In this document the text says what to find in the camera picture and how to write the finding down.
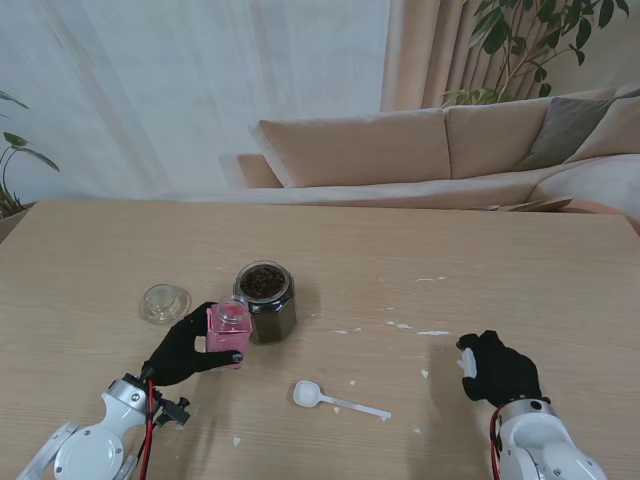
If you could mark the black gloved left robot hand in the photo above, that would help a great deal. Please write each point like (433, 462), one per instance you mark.
(180, 350)

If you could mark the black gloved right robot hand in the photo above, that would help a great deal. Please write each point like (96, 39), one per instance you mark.
(505, 370)

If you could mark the white square jar cap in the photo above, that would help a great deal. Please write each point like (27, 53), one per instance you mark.
(467, 362)

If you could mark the clear glass jar lid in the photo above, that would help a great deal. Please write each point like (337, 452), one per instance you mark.
(165, 305)

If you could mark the pink square coffee jar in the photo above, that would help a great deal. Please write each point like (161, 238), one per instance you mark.
(227, 337)

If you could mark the glass jar of coffee beans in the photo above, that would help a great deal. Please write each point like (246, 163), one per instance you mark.
(267, 310)

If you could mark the white plastic spoon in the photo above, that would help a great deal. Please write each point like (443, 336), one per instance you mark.
(307, 393)

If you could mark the brown cardboard piece on sofa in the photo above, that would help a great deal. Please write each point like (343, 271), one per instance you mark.
(535, 205)

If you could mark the white sofa cushion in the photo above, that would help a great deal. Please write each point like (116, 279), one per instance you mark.
(595, 185)

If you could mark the gray planter box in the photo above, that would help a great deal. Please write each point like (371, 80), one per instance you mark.
(12, 222)

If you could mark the gray sofa cushion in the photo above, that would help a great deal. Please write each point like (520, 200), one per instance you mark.
(560, 130)

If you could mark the beige sofa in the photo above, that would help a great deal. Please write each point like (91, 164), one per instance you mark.
(360, 155)

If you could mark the white sheer curtain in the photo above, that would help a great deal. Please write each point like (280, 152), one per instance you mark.
(175, 90)

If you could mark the broad leaf green plant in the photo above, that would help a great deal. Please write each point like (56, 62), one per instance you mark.
(15, 142)

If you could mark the beige pleated curtain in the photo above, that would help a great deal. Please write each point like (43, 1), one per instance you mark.
(430, 55)

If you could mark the tall leafy green plant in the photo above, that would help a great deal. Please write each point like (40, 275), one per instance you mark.
(500, 35)

